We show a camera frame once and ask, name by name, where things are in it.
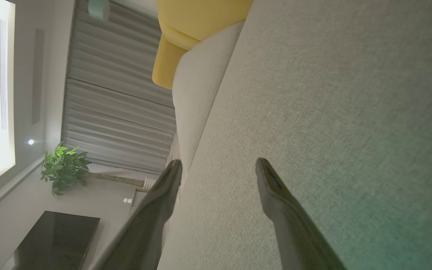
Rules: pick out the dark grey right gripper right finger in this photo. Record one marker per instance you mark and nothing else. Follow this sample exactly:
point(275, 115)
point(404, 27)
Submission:
point(298, 240)

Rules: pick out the grey pleated curtain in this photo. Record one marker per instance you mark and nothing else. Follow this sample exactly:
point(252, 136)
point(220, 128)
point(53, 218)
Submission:
point(114, 93)

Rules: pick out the white plant pot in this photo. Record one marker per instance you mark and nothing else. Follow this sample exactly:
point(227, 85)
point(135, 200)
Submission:
point(149, 183)

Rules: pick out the green leafy house plant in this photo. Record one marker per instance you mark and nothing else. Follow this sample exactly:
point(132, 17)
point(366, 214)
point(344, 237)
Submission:
point(64, 168)

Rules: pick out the black glossy television screen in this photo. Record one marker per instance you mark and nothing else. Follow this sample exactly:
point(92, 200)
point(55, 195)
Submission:
point(54, 240)

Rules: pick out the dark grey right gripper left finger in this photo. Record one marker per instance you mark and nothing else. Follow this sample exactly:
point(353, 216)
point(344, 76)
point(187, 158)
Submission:
point(144, 232)

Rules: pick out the grey fabric sofa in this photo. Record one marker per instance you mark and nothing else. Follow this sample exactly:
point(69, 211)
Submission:
point(332, 93)

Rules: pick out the yellow cushion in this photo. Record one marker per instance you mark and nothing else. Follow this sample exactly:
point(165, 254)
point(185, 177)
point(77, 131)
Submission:
point(193, 18)

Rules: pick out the mint green lamp shade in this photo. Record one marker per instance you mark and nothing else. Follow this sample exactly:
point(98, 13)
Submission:
point(99, 8)

